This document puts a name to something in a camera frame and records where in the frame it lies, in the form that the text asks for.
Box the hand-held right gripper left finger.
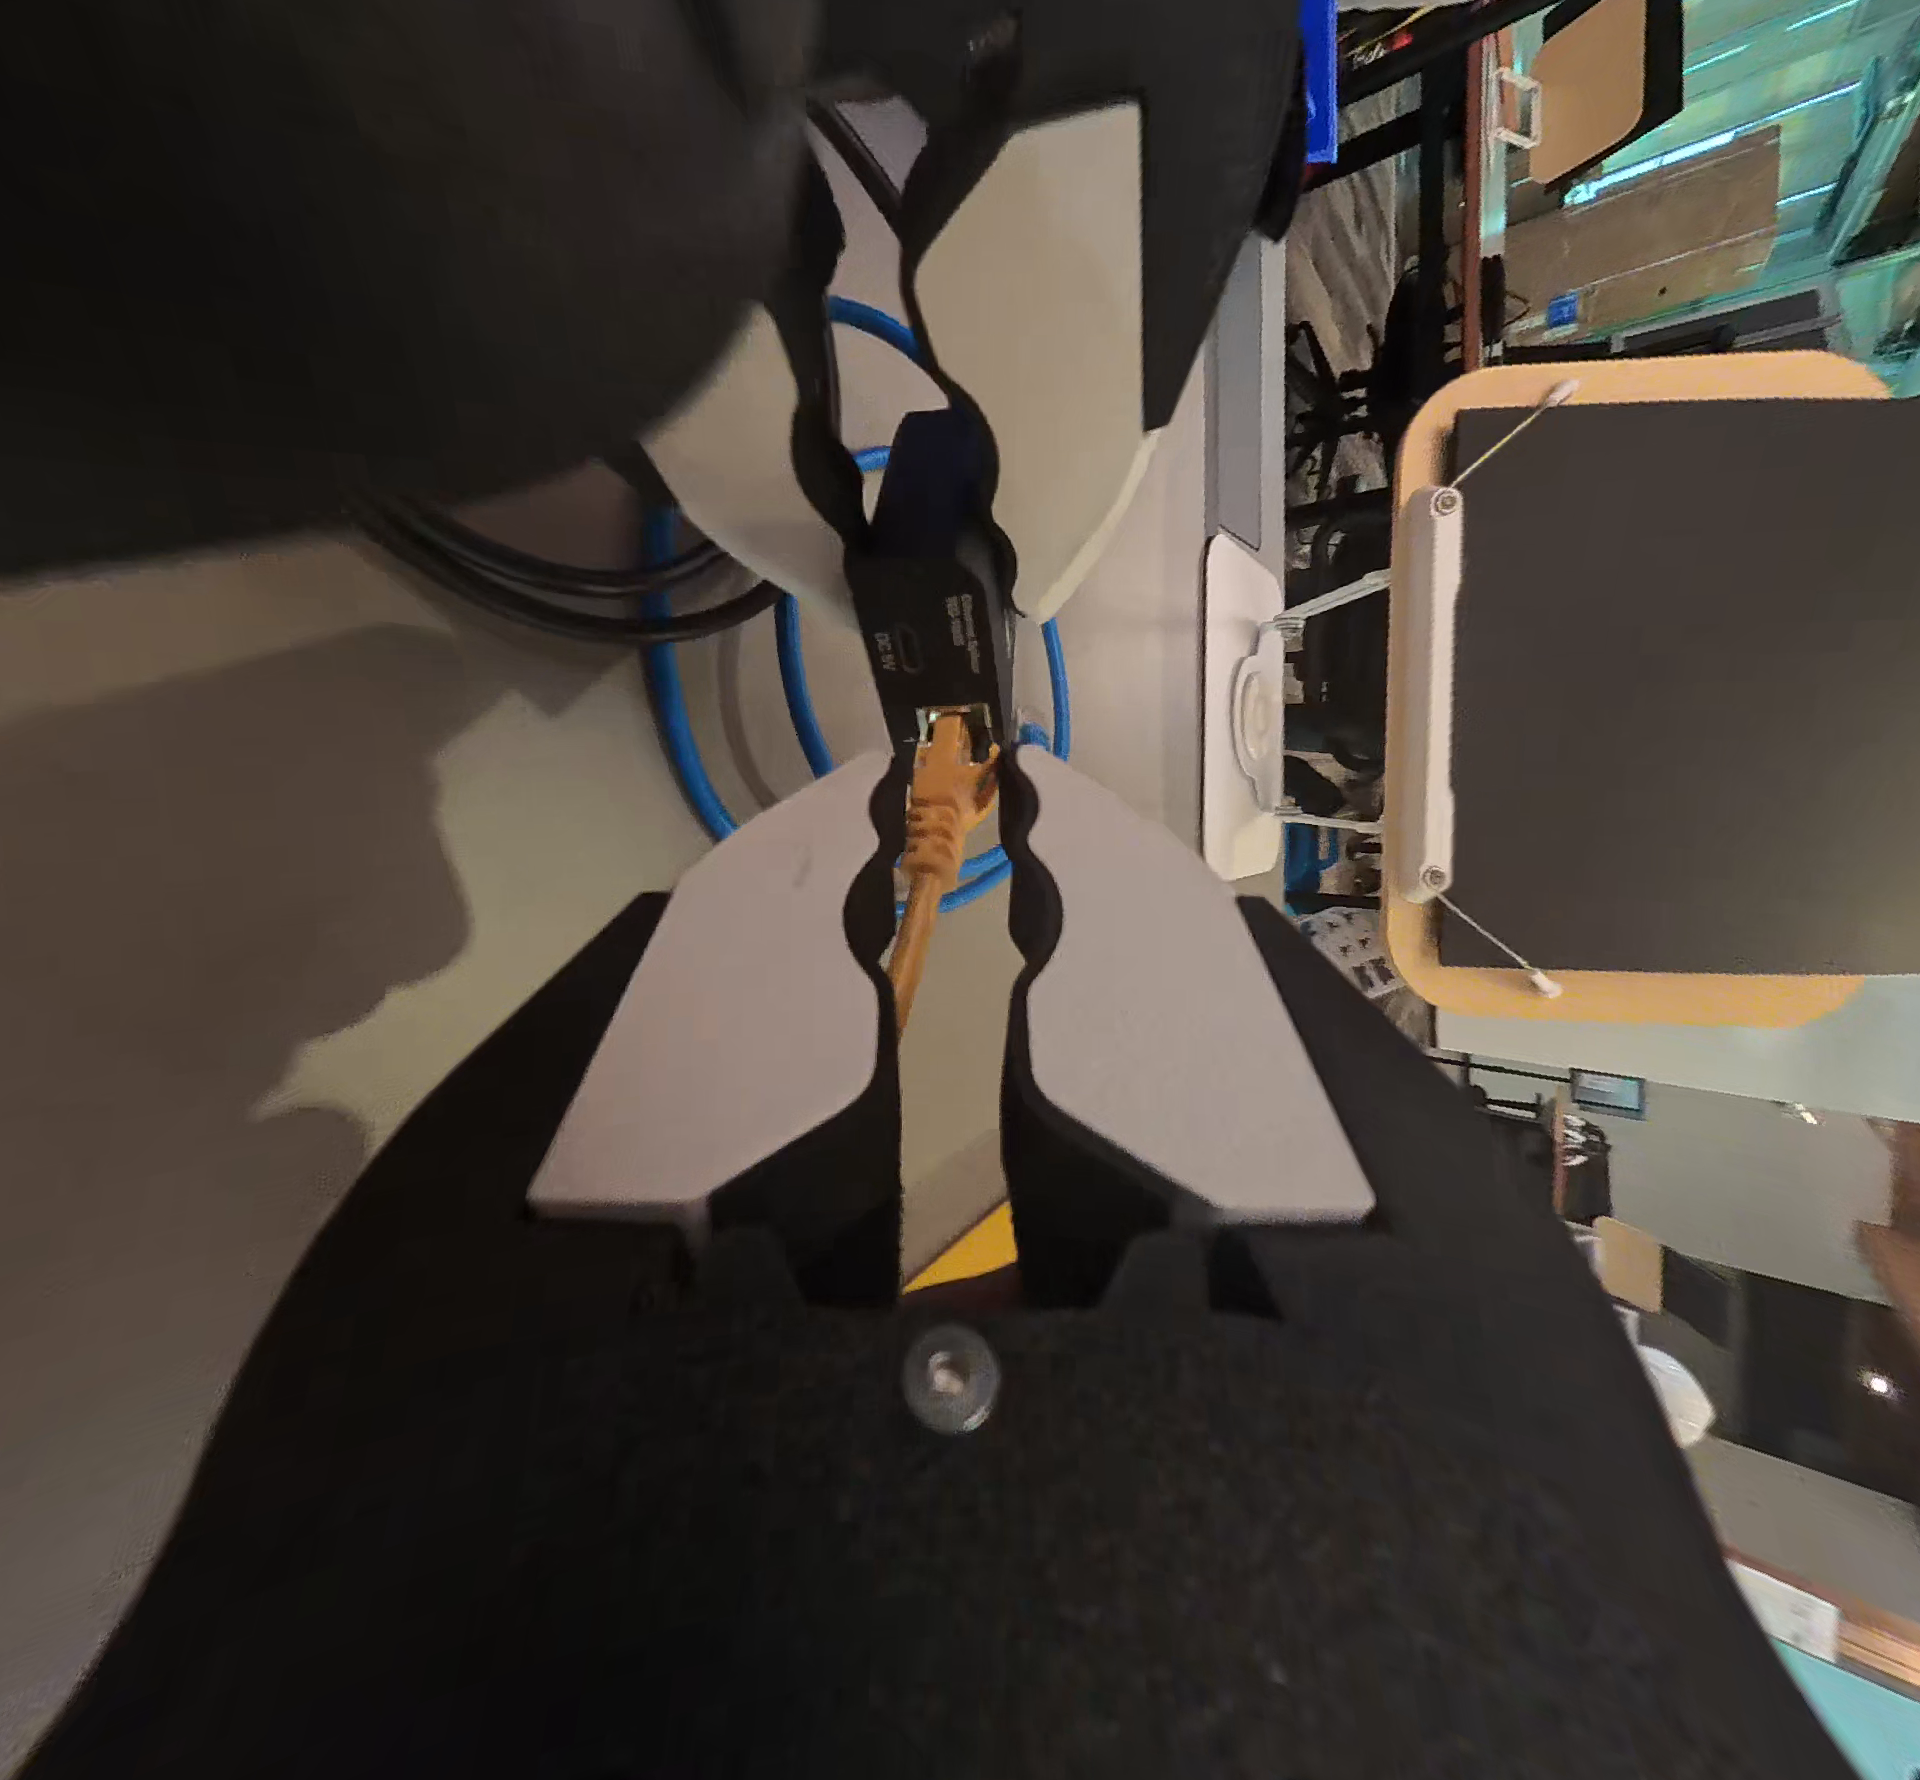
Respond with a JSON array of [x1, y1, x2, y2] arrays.
[[525, 748, 911, 1308]]

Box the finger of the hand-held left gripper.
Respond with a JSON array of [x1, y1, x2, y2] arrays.
[[634, 159, 876, 604], [897, 96, 1164, 624]]

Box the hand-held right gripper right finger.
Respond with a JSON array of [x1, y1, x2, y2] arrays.
[[995, 742, 1381, 1308]]

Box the blue ethernet cable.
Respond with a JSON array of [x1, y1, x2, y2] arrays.
[[643, 296, 1071, 905]]

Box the black ethernet adapter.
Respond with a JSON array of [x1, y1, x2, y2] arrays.
[[844, 406, 1037, 763]]

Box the orange ethernet cable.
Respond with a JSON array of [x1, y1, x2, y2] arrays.
[[885, 707, 999, 1047]]

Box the printed paper sheet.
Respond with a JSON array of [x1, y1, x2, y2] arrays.
[[1302, 906, 1415, 1005]]

